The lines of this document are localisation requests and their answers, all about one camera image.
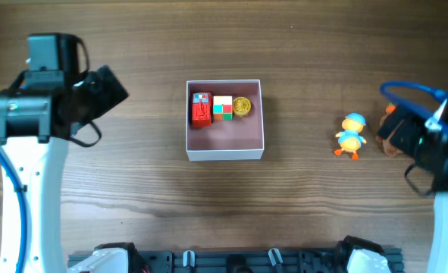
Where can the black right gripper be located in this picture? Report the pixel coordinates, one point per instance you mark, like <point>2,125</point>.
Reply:
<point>412,123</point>

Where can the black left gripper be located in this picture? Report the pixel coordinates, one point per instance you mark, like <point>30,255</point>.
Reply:
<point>112,91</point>

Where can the brown plush capybara toy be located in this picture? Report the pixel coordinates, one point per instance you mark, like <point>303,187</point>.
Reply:
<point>388,148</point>

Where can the yellow duck toy blue hat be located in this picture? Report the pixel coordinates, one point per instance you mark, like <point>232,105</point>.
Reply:
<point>349,139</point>

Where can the multicoloured puzzle cube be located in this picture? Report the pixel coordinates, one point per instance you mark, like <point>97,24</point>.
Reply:
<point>222,108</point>

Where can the yellow round toy wheel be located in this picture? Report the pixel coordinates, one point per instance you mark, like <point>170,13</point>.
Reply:
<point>241,106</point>

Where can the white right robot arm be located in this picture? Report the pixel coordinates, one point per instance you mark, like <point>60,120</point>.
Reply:
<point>438,166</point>

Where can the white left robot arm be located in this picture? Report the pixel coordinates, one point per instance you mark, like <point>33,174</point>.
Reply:
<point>31,202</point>

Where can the white cardboard box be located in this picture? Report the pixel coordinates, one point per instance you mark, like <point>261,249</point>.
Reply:
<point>238,139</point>

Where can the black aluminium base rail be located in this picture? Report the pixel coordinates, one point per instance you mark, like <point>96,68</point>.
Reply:
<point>352,254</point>

